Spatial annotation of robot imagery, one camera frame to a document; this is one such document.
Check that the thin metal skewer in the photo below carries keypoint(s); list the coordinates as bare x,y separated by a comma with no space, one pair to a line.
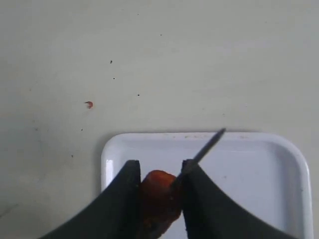
190,164

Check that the small red fruit ball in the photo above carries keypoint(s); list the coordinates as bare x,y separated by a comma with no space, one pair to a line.
160,204

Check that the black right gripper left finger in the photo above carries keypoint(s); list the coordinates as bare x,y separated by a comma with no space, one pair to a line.
114,214

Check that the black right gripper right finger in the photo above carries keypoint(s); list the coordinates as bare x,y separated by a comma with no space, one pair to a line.
224,211

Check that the white rectangular plastic tray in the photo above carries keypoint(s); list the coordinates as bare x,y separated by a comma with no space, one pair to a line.
264,173

